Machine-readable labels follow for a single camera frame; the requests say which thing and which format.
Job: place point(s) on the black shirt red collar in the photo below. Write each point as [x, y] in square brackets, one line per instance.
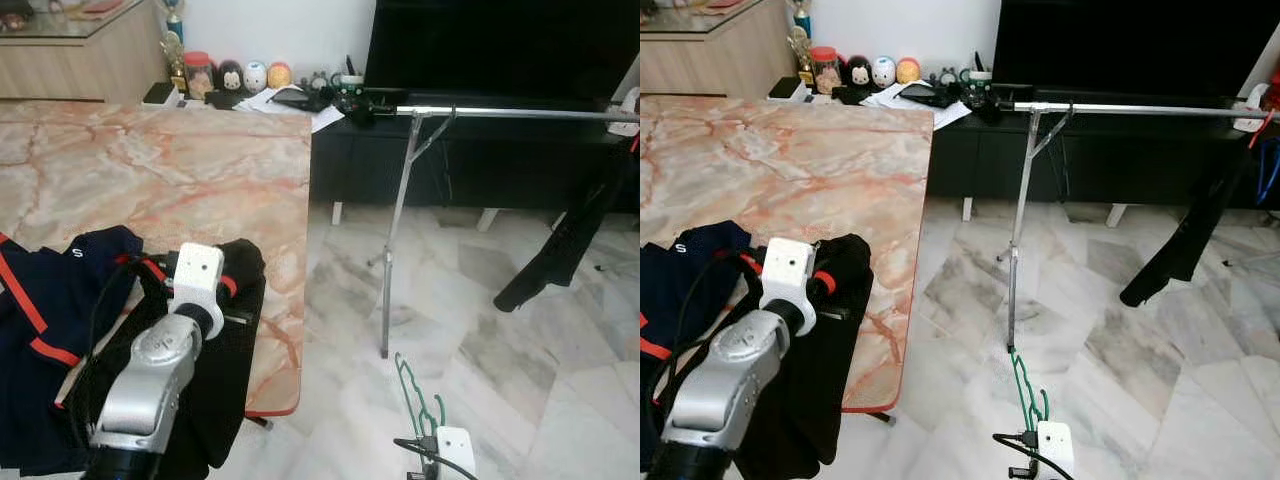
[845, 370]
[235, 370]

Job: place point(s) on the green plastic hanger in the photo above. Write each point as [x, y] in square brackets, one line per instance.
[405, 381]
[1022, 385]

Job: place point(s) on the red plastic hanger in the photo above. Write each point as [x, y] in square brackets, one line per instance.
[1262, 132]

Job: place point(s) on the blue plastic hanger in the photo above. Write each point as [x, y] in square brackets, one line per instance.
[1272, 165]

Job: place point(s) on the navy shirt orange stripes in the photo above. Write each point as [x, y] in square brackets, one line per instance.
[70, 280]
[690, 260]

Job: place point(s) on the black shirt green logo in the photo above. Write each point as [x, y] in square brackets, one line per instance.
[570, 240]
[1190, 240]

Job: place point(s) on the white plastic hanging clip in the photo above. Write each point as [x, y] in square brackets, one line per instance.
[628, 112]
[1250, 110]

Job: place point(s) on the silver metal clothes rack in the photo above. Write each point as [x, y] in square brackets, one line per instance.
[1130, 108]
[500, 113]

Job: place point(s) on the light wooden cabinet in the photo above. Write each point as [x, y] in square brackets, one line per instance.
[90, 65]
[720, 60]

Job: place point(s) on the small black white box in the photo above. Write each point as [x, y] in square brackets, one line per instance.
[788, 90]
[160, 95]

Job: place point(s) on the gold trophy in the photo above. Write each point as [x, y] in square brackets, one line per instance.
[174, 60]
[802, 55]

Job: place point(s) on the red lid jar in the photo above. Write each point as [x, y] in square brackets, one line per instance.
[825, 72]
[198, 78]

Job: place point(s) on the black plush toy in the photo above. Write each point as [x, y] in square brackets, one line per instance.
[230, 78]
[857, 73]

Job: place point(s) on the white papers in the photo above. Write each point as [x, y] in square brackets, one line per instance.
[258, 100]
[885, 97]

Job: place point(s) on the black TV console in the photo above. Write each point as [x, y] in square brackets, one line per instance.
[990, 165]
[360, 170]

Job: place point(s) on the white egg toy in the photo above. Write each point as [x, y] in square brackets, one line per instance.
[883, 72]
[255, 78]

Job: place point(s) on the black electronic gadget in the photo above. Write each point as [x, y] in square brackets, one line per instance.
[370, 110]
[995, 105]

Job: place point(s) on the black flat pouch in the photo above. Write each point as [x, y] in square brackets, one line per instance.
[928, 94]
[300, 98]

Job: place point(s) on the white green mug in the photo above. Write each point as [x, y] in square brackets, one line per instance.
[977, 80]
[350, 85]

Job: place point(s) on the small grey figurine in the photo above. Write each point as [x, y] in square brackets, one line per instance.
[947, 77]
[318, 82]

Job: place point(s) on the red gold statue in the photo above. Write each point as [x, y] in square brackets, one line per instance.
[1274, 95]

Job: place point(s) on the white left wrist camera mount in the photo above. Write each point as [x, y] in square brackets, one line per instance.
[195, 270]
[787, 265]

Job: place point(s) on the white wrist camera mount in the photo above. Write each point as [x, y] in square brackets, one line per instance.
[1055, 445]
[457, 450]
[787, 265]
[195, 270]

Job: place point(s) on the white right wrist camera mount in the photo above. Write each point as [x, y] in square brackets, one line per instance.
[1055, 445]
[457, 450]

